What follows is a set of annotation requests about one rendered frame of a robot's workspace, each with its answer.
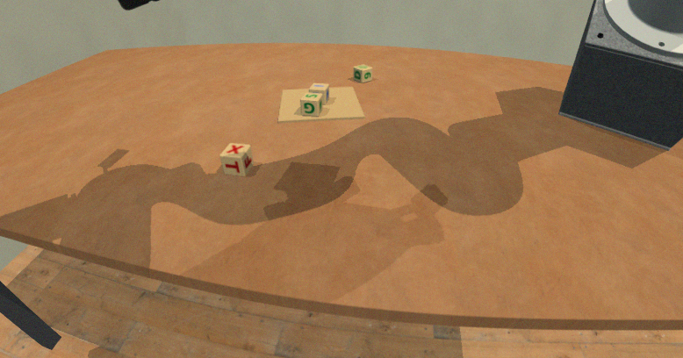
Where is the tan flat mat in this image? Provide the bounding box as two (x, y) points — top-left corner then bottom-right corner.
(278, 87), (365, 124)

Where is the cream letter block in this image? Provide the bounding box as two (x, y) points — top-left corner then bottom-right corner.
(309, 83), (329, 105)
(353, 65), (372, 83)
(300, 93), (323, 117)
(220, 143), (254, 176)

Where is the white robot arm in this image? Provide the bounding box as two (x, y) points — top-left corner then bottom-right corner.
(602, 0), (683, 58)

